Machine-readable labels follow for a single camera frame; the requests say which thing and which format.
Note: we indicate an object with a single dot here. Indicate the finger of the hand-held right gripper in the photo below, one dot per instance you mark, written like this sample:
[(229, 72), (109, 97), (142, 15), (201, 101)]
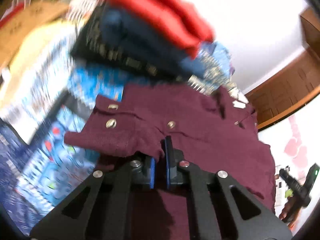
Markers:
[(291, 180)]

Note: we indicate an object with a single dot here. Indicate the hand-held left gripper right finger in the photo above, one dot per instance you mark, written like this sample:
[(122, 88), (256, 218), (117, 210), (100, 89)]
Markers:
[(168, 160)]

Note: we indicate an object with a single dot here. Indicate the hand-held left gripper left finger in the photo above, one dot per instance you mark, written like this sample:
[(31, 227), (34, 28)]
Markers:
[(151, 172)]

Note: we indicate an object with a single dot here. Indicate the maroon button shirt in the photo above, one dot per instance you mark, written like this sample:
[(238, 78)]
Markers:
[(200, 140)]

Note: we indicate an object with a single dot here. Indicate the person's right hand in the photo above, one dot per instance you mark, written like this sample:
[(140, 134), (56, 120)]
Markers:
[(286, 211)]

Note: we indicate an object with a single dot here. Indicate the white sliding door heart decals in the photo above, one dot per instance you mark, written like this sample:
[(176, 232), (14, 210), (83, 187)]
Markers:
[(295, 150)]

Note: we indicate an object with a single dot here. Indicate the wooden wardrobe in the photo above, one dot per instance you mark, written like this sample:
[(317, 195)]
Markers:
[(287, 92)]

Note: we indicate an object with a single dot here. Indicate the blue patchwork blanket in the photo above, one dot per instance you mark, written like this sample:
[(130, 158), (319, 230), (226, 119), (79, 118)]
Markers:
[(50, 142)]

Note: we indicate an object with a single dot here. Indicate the dark patterned folded cloth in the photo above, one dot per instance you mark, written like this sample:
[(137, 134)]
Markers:
[(100, 45)]

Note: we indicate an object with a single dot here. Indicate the folded red garment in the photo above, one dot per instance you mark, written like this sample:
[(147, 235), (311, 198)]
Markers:
[(155, 7)]

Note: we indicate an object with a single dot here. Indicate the yellow cloth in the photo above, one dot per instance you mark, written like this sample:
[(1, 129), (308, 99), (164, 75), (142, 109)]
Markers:
[(37, 45)]

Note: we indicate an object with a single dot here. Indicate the wooden lap desk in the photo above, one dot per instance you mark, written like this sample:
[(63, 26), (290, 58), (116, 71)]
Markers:
[(25, 22)]

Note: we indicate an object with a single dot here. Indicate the red box white lid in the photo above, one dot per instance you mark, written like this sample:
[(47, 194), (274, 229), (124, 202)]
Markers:
[(10, 15)]

